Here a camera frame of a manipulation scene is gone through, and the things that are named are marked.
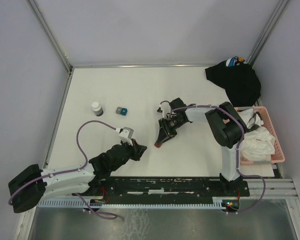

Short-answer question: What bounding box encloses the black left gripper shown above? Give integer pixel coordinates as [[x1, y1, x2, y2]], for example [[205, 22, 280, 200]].
[[111, 137, 147, 171]]

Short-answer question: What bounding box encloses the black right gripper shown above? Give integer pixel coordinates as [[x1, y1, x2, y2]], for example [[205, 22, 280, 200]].
[[157, 115, 185, 144]]

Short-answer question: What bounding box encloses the red Sat pill box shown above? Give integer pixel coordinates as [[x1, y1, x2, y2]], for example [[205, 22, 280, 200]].
[[154, 142, 162, 148]]

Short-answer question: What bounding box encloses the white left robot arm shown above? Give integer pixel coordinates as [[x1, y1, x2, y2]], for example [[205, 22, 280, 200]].
[[8, 139, 147, 213]]

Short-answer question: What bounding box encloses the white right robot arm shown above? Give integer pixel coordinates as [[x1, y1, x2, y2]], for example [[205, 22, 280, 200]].
[[154, 97, 248, 196]]

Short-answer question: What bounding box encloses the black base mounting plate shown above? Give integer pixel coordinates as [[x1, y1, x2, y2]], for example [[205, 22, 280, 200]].
[[80, 176, 250, 197]]

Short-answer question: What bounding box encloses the teal pill box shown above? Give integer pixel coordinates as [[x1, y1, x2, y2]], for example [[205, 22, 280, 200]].
[[120, 107, 128, 116]]

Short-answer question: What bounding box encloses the grey pill box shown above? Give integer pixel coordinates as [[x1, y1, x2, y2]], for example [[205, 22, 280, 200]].
[[115, 106, 122, 115]]

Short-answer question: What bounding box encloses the white capped pill bottle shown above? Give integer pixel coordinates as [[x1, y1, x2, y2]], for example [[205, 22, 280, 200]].
[[91, 101, 104, 117]]

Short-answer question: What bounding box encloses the black cloth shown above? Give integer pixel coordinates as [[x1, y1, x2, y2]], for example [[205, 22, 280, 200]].
[[205, 56, 261, 107]]

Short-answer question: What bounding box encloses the white cloth in basket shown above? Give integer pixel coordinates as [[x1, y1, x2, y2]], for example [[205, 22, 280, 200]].
[[238, 108, 275, 162]]

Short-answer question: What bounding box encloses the pink perforated basket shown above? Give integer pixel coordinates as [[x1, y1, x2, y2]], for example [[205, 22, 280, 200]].
[[236, 106, 285, 165]]

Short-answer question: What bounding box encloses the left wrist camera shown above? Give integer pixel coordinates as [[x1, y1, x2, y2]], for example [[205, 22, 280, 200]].
[[118, 127, 134, 146]]

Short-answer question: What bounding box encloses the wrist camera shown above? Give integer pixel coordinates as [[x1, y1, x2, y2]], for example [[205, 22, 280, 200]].
[[156, 103, 166, 118], [118, 127, 134, 146]]

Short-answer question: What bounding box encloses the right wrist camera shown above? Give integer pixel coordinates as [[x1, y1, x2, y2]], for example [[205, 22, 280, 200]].
[[156, 103, 166, 118]]

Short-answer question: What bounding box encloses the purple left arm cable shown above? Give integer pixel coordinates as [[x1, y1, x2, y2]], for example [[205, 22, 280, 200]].
[[9, 120, 123, 220]]

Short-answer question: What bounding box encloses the light blue cable duct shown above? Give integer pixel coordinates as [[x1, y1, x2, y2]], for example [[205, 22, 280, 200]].
[[38, 198, 225, 210]]

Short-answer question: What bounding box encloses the aluminium corner post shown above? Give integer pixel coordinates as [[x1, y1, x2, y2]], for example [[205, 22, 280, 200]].
[[26, 0, 73, 73], [247, 0, 291, 66]]

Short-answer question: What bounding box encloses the left aluminium corner post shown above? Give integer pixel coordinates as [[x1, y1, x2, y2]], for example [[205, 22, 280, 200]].
[[26, 0, 73, 73]]

